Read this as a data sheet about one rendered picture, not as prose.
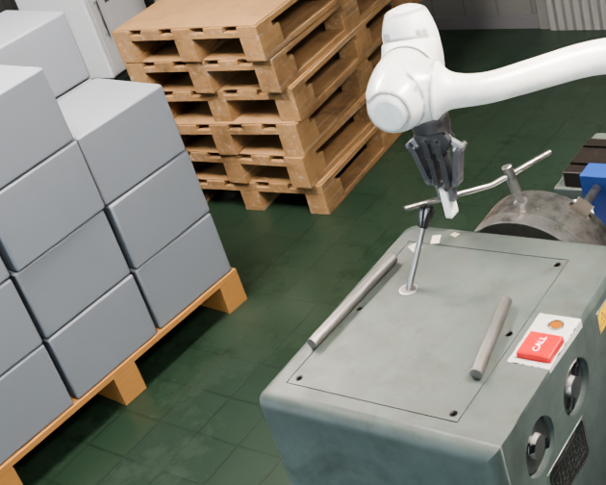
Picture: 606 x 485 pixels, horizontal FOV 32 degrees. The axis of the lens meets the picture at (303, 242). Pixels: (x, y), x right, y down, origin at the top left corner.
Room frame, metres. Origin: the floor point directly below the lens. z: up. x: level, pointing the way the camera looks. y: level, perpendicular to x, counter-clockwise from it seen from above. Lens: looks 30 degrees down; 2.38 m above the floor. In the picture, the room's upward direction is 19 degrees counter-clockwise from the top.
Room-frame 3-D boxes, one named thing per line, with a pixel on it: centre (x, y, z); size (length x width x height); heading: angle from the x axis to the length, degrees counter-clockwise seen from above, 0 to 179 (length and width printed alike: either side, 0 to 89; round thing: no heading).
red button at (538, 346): (1.37, -0.32, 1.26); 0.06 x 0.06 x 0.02; 46
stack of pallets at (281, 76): (5.10, -0.23, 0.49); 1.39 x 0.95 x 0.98; 138
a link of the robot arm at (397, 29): (1.82, -0.30, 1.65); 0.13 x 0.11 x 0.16; 154
